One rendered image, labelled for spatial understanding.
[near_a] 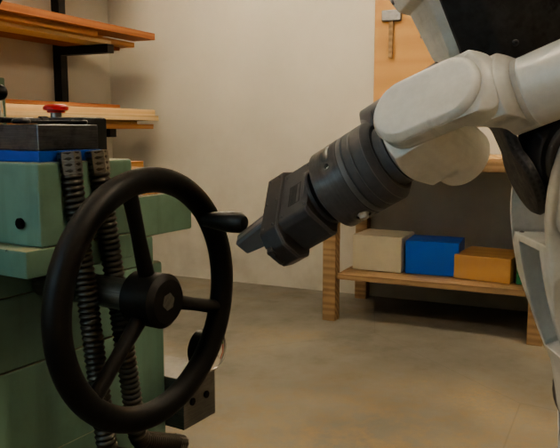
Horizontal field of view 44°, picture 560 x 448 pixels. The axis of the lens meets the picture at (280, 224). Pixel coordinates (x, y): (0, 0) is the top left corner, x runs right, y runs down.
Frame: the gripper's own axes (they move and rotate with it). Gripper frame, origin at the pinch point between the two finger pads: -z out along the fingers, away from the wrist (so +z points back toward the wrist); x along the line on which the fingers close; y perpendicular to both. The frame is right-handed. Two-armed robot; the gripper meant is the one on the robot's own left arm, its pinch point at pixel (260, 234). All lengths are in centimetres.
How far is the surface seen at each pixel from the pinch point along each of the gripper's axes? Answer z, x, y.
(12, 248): -16.4, -8.3, 19.6
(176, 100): -209, 326, -84
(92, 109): -212, 264, -38
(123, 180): -2.5, -4.7, 16.9
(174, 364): -36.8, 7.0, -17.5
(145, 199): -20.9, 15.9, 4.9
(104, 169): -8.6, 1.7, 16.9
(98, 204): -3.5, -8.6, 17.9
